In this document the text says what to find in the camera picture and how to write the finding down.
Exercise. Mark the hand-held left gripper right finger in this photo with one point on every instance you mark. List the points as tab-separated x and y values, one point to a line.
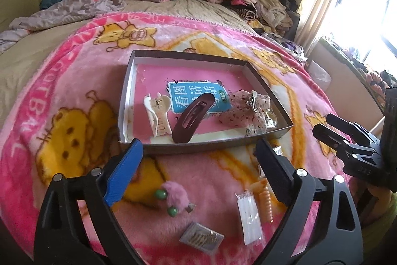
276	173

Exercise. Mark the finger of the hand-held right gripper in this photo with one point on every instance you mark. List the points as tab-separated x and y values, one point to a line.
328	136
350	131

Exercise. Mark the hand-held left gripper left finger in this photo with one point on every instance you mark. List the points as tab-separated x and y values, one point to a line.
124	172

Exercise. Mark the clear plastic packet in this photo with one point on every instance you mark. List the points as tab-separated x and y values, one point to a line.
249	218

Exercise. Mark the small hairpin packet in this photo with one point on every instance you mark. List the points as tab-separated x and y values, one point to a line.
201	238

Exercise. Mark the shallow grey cardboard box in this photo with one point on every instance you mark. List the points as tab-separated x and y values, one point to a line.
198	60

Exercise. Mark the white plastic bag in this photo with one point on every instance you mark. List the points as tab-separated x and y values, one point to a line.
319	74

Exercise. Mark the white claw hair clip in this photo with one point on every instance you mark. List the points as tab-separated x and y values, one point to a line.
156	116

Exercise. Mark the lace bow hair clip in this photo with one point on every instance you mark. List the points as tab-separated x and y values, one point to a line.
245	116

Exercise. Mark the brown snap hair clip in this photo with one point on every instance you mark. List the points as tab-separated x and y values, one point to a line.
179	136

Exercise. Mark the purple clothes heap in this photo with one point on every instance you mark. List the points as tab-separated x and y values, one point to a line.
288	46

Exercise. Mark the blue printed card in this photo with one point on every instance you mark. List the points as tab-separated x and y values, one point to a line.
186	91

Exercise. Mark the pink printed blanket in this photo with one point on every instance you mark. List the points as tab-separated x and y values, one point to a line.
77	66

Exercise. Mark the window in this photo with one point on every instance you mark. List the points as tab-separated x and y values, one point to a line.
372	4

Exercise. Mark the pile of clothes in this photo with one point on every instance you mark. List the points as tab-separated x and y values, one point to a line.
269	10

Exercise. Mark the lilac cloth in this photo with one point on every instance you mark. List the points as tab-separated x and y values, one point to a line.
62	10

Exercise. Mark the beige bed sheet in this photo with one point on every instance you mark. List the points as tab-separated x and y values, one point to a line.
186	7

